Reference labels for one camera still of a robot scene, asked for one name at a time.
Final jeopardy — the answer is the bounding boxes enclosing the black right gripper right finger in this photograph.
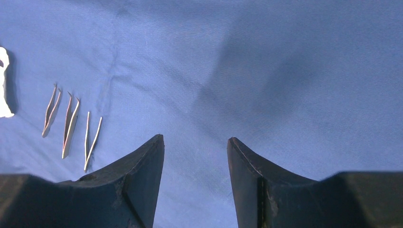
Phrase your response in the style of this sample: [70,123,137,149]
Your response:
[227,137,403,228]

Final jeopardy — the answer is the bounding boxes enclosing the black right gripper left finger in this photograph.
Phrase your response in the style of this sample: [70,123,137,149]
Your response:
[0,134,164,228]

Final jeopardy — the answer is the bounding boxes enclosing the steel tweezers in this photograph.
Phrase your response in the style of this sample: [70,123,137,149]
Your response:
[62,92,80,159]
[84,111,103,172]
[42,84,62,138]

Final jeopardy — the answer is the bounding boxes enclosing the blue surgical drape cloth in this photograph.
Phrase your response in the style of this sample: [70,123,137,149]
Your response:
[0,0,403,228]

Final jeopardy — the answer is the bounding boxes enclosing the clear plastic packet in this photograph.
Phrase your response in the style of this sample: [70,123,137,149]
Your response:
[0,47,14,118]

